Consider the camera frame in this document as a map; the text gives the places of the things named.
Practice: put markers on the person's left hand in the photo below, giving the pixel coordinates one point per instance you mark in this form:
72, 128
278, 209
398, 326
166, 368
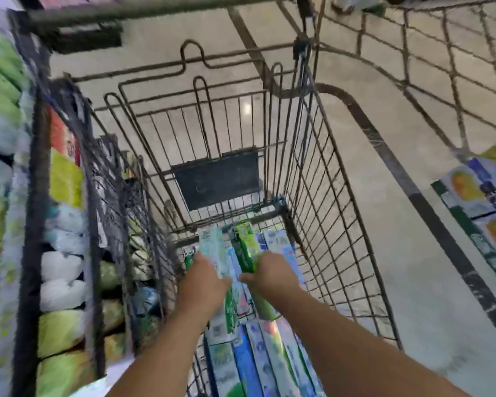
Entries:
200, 285

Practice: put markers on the person's right hand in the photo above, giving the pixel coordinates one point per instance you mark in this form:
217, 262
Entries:
277, 273

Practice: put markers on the person's left thumb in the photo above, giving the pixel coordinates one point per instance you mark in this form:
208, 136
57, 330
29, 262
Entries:
224, 284

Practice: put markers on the person's right thumb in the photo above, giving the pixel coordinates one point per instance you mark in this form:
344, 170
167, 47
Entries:
250, 278

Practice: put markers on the green carton box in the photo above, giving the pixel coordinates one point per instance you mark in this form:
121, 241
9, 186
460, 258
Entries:
248, 248

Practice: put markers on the light blue carton box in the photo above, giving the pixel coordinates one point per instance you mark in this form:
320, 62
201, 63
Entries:
215, 254

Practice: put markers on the person's right forearm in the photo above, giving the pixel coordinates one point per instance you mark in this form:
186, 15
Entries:
355, 351

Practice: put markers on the person's left forearm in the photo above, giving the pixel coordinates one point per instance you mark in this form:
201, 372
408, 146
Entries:
169, 355

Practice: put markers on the pile of boxes in cart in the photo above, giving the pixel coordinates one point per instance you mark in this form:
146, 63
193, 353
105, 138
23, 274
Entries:
260, 359

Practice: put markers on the black plastic cart seat panel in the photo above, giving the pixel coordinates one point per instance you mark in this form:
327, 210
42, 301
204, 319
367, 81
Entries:
217, 179

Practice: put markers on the rows of green white packets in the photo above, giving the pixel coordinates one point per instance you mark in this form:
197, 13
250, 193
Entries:
66, 264

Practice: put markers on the black metal shelf rack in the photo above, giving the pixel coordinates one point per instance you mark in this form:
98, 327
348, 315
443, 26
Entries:
31, 210

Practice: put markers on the carton with mango print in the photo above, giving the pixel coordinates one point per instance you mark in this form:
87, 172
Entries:
481, 202

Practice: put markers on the dark metal bar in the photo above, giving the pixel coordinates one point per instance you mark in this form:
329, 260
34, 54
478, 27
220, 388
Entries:
157, 10

